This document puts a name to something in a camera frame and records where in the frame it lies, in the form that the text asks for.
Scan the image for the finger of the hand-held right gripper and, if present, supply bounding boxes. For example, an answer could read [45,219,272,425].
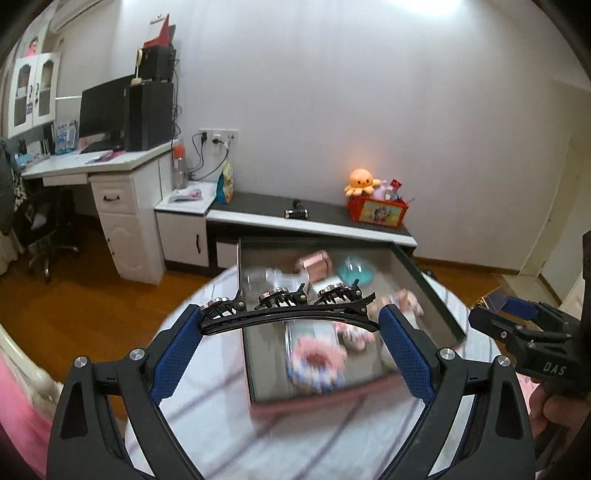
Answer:
[468,307,532,358]
[503,298,578,330]

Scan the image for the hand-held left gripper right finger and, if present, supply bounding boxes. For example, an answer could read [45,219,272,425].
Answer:
[378,305,536,480]

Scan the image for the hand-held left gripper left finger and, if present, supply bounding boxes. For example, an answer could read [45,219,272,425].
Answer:
[46,303,206,480]

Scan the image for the pink and black storage box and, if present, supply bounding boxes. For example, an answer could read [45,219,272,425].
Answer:
[236,236,467,421]

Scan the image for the teal glass bottle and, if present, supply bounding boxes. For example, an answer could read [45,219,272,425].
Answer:
[336,255,376,287]

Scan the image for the black rhinestone hair clip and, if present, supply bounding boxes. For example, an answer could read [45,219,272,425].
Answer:
[198,278,382,335]

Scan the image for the clear glass bottle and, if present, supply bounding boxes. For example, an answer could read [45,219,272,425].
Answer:
[247,267,308,296]

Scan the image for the pink jar with silver lid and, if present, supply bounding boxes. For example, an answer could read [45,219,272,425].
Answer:
[295,250,334,282]

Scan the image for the person's right hand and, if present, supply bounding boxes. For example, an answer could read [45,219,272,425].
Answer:
[529,383,573,428]

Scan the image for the white and pink doll figure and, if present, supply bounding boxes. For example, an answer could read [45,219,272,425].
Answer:
[335,288,424,352]

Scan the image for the pink and blue block toy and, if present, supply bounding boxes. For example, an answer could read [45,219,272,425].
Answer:
[288,335,349,393]

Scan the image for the white bedside cabinet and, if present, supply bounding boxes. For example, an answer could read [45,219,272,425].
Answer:
[154,181,220,268]

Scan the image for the cream door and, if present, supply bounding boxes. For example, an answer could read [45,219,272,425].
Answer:
[522,76,591,319]

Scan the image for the white desk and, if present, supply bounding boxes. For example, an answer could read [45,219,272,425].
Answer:
[21,138,178,284]

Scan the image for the red toy box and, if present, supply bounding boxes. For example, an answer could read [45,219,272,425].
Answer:
[347,194,409,229]

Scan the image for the purple toy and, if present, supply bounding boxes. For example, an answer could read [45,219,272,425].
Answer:
[372,178,402,201]

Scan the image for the pink blanket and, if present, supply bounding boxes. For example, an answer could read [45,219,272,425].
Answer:
[0,355,51,480]

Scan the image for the dark low bench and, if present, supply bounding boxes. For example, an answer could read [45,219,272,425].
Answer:
[205,191,419,273]

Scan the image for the blue and yellow snack bag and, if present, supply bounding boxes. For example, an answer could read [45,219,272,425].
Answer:
[216,161,235,205]

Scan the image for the orange octopus plush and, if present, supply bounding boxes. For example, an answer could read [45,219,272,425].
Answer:
[344,168,383,197]

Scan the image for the clear water bottle red cap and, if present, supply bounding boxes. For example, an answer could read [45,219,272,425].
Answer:
[172,138,188,190]

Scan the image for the black office chair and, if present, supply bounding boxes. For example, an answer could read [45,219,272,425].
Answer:
[14,187,79,282]

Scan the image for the white curtain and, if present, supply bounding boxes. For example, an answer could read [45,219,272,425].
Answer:
[0,222,26,278]

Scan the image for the black keyboard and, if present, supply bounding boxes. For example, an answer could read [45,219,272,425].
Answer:
[79,141,123,154]

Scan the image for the black computer tower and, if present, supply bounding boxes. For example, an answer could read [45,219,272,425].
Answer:
[127,80,175,152]

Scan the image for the grey jacket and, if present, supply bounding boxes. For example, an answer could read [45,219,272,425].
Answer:
[0,138,14,236]

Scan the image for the blue and white box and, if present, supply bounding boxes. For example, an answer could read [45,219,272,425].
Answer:
[53,119,80,155]

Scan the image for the black computer monitor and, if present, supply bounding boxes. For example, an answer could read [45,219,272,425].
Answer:
[78,74,137,144]

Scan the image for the small black box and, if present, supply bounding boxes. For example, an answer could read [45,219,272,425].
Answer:
[141,45,177,83]

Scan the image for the red folder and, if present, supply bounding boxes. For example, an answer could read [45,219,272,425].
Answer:
[143,14,177,49]

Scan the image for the white bed frame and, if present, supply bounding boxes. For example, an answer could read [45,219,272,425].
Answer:
[0,323,65,398]

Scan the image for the black power cables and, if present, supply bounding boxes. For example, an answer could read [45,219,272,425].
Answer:
[188,134,232,183]

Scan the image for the white wall socket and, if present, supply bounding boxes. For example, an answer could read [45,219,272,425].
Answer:
[199,129,240,145]

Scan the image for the white wall cabinet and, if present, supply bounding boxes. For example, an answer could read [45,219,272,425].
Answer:
[7,52,62,139]

